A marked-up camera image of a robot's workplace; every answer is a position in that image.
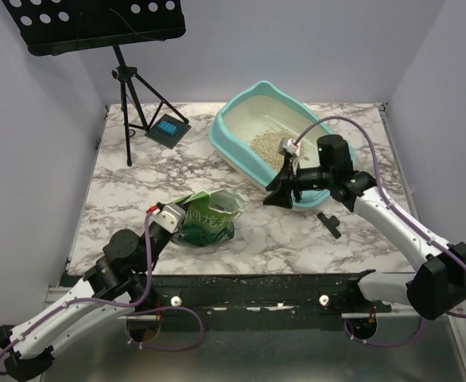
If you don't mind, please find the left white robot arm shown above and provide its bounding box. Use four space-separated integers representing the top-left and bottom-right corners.
0 218 181 381

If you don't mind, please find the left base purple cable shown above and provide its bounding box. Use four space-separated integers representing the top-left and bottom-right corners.
127 308 204 351

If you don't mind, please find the black bag clip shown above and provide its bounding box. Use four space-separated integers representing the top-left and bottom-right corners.
316 212 342 239

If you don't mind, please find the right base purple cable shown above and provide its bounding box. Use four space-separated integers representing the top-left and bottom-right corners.
343 314 424 346

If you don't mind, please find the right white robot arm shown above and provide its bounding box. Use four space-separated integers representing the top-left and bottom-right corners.
263 134 466 320

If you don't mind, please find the black music stand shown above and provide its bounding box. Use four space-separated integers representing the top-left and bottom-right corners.
2 0 188 166

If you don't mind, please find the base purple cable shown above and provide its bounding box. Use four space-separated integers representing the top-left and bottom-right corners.
127 308 204 351
343 314 424 346

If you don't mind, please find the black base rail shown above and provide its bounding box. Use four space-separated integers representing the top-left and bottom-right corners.
136 274 391 332

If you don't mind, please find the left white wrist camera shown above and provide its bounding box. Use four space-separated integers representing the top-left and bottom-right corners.
148 203 186 235

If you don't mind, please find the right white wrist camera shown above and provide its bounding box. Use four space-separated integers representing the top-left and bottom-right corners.
278 137 301 170

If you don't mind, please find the litter pile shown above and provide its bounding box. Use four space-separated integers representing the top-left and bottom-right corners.
250 130 297 172

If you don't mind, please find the dark lego baseplate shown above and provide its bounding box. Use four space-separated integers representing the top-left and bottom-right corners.
146 114 191 149

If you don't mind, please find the teal white litter box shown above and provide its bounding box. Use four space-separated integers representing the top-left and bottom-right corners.
208 80 356 212

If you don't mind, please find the blue lego brick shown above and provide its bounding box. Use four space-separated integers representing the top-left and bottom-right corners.
157 121 178 136

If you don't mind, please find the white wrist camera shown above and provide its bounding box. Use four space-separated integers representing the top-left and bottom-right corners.
148 203 186 235
278 137 301 170

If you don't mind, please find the green litter bag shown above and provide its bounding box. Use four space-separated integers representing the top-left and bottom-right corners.
172 189 247 248

